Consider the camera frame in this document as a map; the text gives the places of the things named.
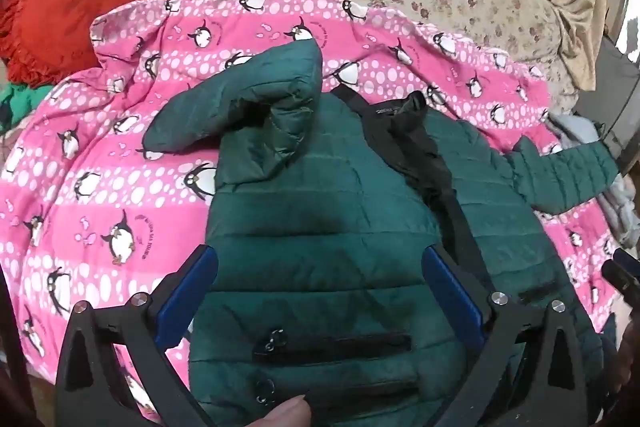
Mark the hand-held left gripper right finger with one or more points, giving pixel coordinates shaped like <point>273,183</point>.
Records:
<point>452,294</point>

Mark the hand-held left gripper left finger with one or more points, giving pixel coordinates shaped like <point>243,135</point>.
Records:
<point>181,302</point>

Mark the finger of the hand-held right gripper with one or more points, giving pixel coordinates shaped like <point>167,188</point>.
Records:
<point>622,277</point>

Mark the green puffer jacket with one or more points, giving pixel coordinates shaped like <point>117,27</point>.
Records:
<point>320,217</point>

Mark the person's left hand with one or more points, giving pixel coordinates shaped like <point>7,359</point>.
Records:
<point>285,414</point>

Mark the pink penguin print blanket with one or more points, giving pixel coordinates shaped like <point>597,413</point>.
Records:
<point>125,167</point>

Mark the grey cloth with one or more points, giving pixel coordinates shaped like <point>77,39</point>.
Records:
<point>575,127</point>

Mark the green cloth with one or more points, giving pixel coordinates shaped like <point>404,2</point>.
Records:
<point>20,104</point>

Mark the beige cloth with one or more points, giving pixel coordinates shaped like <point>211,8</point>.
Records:
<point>575,7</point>

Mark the red ruffled pillow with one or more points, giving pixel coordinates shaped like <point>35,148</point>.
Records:
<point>85,2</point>

